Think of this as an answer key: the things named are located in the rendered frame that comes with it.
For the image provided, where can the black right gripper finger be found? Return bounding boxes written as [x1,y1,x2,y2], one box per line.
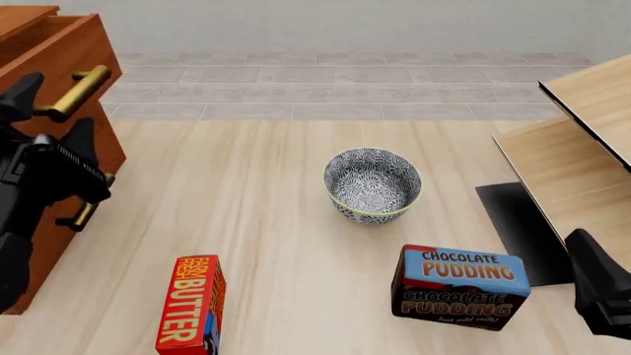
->
[563,228,631,305]

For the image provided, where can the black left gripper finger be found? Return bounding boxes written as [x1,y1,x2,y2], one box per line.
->
[59,116,108,178]
[0,71,45,124]

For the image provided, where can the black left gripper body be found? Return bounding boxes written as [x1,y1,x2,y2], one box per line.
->
[0,121,113,208]

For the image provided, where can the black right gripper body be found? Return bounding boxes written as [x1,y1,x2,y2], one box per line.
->
[573,293,631,338]

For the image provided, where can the wooden drawer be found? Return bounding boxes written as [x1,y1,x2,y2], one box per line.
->
[0,13,124,131]
[9,100,127,260]

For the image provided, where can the wooden cabinet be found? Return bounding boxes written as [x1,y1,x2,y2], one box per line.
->
[0,5,127,317]

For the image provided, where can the pale wooden rack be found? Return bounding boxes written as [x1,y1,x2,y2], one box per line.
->
[490,53,631,253]

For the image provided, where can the chocolate pudding box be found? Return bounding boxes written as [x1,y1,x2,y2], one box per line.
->
[390,243,532,332]

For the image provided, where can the red butter box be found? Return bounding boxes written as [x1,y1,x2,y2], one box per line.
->
[155,253,228,355]

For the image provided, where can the black white patterned bowl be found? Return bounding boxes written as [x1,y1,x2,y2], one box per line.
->
[322,147,424,226]

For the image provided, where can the brass drawer handle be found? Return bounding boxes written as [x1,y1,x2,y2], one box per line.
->
[55,173,117,233]
[32,65,112,124]

